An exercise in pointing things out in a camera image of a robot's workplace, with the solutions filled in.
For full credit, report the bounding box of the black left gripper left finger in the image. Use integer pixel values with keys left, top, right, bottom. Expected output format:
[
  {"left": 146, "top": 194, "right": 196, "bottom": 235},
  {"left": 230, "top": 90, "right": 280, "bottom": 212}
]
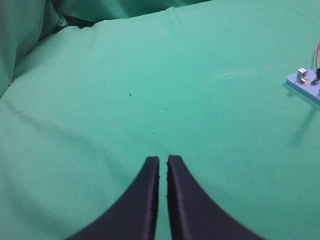
[{"left": 69, "top": 156, "right": 160, "bottom": 240}]

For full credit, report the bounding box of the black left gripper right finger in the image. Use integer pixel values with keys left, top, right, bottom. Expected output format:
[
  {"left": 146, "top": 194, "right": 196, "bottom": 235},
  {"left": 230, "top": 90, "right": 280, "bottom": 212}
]
[{"left": 167, "top": 155, "right": 262, "bottom": 240}]

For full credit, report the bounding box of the green table cloth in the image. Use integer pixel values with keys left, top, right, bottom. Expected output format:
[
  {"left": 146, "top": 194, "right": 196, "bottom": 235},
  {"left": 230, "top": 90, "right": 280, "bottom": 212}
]
[{"left": 0, "top": 0, "right": 320, "bottom": 240}]

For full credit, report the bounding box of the blue circuit base board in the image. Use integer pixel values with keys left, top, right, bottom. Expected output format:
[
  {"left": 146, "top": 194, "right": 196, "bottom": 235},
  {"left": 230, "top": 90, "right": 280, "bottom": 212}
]
[{"left": 286, "top": 68, "right": 320, "bottom": 105}]

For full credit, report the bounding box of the silver metal clip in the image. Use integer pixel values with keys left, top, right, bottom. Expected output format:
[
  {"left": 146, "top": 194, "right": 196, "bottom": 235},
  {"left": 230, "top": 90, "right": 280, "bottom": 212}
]
[{"left": 296, "top": 67, "right": 308, "bottom": 84}]

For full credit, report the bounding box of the green backdrop cloth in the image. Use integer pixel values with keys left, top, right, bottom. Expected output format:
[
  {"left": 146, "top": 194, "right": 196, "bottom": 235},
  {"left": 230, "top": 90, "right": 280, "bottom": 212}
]
[{"left": 0, "top": 0, "right": 197, "bottom": 94}]

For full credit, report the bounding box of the black wire connector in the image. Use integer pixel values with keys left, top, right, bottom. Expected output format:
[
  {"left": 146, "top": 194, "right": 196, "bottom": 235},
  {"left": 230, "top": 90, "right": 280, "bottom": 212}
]
[{"left": 312, "top": 68, "right": 320, "bottom": 85}]

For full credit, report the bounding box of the red wire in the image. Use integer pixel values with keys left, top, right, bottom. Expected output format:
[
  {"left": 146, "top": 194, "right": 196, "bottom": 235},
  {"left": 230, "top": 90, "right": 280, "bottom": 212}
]
[{"left": 314, "top": 41, "right": 320, "bottom": 70}]

